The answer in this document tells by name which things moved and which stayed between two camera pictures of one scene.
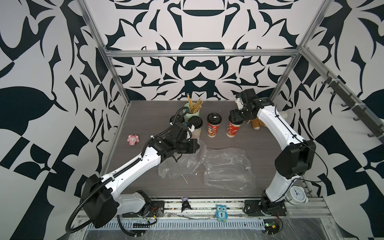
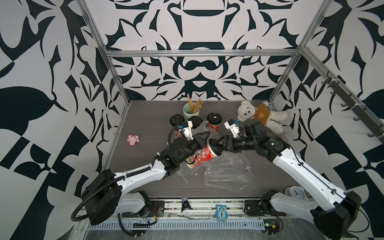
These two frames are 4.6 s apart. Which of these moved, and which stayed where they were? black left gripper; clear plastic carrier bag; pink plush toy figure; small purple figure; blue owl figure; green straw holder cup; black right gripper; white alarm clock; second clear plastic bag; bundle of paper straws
Moved: clear plastic carrier bag; black right gripper; black left gripper
Stayed: green straw holder cup; second clear plastic bag; bundle of paper straws; blue owl figure; white alarm clock; small purple figure; pink plush toy figure
